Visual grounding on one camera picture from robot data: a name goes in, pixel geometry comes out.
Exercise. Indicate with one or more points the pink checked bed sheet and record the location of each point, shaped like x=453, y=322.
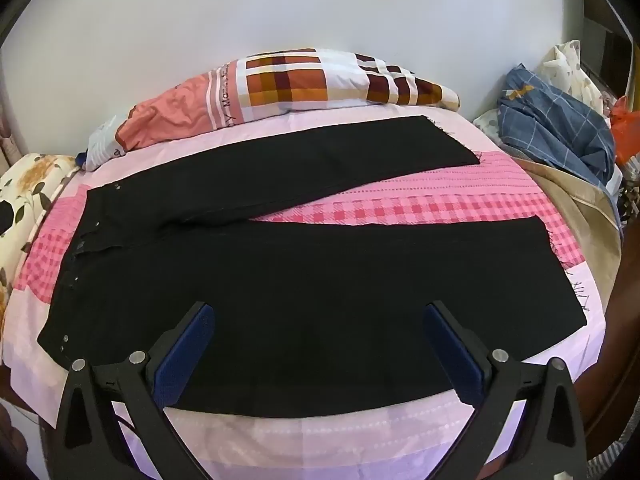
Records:
x=410, y=200

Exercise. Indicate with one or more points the orange plaid pillow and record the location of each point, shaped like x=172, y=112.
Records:
x=280, y=82

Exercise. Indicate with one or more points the orange plastic bag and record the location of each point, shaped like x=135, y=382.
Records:
x=627, y=127

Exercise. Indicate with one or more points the beige blanket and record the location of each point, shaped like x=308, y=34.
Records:
x=575, y=220

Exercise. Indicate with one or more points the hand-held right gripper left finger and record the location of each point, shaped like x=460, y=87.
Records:
x=182, y=355

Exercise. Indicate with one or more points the black pants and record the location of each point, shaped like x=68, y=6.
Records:
x=310, y=285

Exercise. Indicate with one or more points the white printed cloth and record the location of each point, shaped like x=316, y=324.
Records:
x=575, y=72

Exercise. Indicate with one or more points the wooden bed frame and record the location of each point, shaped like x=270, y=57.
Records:
x=607, y=360

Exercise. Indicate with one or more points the dark wooden cabinet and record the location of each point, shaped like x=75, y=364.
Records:
x=602, y=25

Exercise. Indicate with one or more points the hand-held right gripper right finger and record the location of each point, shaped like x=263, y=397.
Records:
x=457, y=355

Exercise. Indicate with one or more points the floral yellow pillow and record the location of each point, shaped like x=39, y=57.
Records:
x=22, y=200

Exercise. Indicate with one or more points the blue grid-pattern cloth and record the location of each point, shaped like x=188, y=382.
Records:
x=555, y=120

